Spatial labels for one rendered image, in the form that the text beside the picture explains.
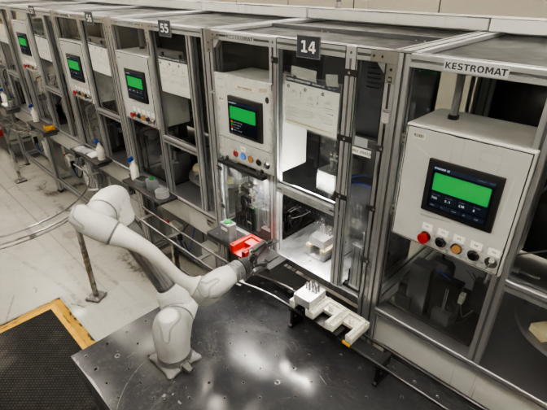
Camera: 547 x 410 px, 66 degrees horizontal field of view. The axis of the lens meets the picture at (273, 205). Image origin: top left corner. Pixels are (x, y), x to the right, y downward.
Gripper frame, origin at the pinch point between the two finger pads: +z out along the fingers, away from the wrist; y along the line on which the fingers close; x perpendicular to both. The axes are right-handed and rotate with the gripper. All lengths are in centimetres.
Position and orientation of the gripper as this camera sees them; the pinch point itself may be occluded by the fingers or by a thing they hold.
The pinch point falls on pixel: (273, 249)
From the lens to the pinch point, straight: 199.0
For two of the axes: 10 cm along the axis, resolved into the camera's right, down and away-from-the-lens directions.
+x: -7.1, -3.4, 6.2
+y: -0.1, -8.8, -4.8
